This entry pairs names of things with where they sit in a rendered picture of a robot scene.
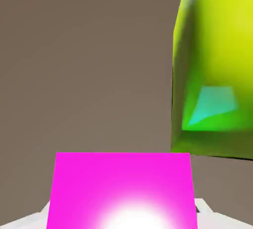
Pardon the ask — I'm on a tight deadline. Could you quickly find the large yellow-green box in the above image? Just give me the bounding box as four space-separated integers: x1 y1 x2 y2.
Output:
170 0 253 161

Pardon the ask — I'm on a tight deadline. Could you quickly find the small magenta cube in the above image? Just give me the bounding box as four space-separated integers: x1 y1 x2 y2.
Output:
46 151 199 229

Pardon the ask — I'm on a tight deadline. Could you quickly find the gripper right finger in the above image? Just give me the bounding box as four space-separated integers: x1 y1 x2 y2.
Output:
194 197 253 229

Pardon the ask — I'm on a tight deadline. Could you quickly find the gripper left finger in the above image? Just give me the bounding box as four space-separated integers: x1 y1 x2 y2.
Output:
0 200 51 229

